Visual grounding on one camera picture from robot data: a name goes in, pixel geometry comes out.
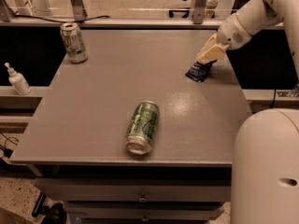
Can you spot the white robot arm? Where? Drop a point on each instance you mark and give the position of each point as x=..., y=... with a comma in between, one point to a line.
x=258, y=14

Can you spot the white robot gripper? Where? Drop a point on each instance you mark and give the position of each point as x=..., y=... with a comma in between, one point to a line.
x=231, y=32

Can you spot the grey metal bracket left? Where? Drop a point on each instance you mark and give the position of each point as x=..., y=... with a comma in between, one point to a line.
x=79, y=10

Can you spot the upper drawer knob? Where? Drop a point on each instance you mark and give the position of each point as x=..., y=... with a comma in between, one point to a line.
x=143, y=199

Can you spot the grey metal bracket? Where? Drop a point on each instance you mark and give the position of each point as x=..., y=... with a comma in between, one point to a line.
x=198, y=11
x=79, y=10

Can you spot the green can lying down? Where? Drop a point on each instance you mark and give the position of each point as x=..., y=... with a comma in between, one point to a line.
x=140, y=135

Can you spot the white pump bottle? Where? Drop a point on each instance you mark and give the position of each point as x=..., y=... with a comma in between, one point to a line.
x=17, y=80

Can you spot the blue rxbar blueberry wrapper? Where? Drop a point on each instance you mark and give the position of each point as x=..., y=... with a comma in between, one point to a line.
x=199, y=72

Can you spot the black object on floor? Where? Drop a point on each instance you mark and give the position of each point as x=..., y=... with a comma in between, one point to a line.
x=52, y=215

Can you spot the grey metal bracket right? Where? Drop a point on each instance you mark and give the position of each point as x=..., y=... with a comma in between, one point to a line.
x=198, y=11

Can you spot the drawer knob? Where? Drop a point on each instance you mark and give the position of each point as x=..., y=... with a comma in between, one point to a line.
x=144, y=219
x=143, y=199

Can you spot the lower drawer knob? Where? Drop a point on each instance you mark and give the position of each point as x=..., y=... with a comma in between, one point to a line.
x=144, y=219

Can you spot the grey drawer cabinet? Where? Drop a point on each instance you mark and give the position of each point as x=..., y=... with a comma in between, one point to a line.
x=75, y=141

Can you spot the white green 7up can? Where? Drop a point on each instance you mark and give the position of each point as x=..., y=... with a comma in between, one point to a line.
x=73, y=42

